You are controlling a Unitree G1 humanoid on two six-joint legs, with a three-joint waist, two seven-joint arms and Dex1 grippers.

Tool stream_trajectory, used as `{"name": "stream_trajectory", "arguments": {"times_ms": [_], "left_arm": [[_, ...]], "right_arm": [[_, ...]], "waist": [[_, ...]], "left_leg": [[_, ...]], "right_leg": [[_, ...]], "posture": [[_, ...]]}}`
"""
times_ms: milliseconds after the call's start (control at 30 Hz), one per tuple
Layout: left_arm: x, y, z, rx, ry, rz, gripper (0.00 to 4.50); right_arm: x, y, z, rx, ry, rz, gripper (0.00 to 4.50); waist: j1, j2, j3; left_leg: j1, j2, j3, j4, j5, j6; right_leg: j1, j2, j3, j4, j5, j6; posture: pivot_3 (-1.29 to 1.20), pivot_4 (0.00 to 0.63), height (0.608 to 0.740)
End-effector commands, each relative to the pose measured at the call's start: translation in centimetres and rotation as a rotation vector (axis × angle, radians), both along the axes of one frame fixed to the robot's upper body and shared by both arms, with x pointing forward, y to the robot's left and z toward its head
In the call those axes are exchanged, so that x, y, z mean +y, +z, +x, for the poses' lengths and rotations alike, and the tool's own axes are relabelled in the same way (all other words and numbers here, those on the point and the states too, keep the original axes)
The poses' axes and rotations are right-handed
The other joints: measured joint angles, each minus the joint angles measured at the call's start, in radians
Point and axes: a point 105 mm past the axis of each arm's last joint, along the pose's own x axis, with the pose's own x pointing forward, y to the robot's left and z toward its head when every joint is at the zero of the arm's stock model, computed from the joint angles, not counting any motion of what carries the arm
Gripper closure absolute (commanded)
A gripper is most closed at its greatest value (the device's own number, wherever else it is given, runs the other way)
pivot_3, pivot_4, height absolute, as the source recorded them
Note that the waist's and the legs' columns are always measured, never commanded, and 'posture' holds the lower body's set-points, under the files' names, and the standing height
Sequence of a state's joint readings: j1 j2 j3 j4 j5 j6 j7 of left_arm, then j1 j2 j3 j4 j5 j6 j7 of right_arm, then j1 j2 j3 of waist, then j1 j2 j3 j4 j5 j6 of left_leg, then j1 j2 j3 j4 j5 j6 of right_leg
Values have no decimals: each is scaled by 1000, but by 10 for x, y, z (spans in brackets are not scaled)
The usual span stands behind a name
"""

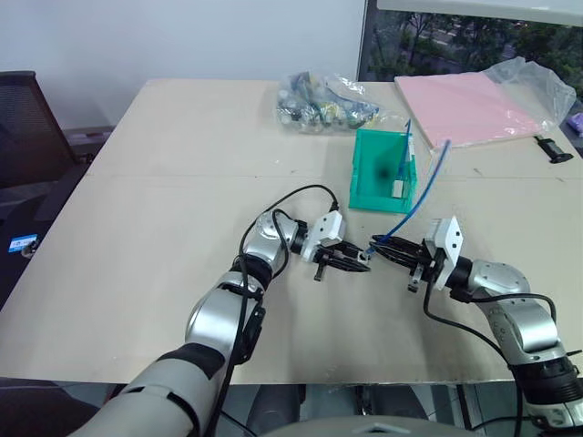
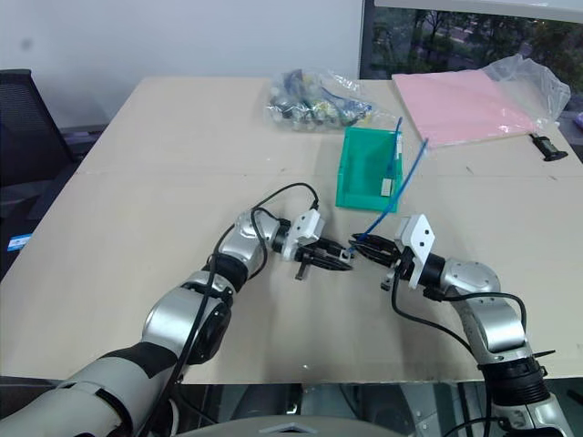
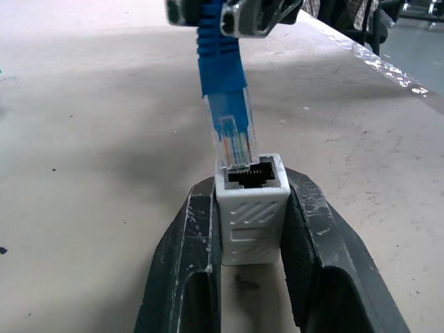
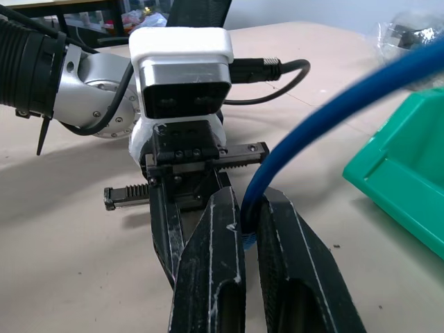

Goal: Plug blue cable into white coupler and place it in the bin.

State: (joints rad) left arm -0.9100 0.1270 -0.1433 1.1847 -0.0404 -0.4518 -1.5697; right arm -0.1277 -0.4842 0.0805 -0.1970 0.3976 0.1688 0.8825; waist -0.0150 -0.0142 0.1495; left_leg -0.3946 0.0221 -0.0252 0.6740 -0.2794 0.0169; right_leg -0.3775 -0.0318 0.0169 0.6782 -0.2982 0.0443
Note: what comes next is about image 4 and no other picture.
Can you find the black office chair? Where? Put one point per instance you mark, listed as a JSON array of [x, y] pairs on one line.
[[199, 13]]

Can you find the cluttered desk with black frame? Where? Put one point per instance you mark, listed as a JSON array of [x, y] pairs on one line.
[[104, 17]]

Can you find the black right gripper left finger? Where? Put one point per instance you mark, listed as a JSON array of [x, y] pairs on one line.
[[208, 270]]

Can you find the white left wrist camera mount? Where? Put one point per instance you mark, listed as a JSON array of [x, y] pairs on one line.
[[180, 62]]

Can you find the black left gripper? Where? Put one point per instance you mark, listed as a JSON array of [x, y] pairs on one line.
[[184, 149]]

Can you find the left robot arm with camera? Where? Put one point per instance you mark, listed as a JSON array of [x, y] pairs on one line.
[[298, 65]]

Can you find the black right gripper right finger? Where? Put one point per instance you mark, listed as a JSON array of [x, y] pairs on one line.
[[298, 274]]

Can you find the clear plastic bag with parts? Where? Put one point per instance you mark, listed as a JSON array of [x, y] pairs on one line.
[[402, 34]]

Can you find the green plastic bin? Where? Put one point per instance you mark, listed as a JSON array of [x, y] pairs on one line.
[[406, 163]]

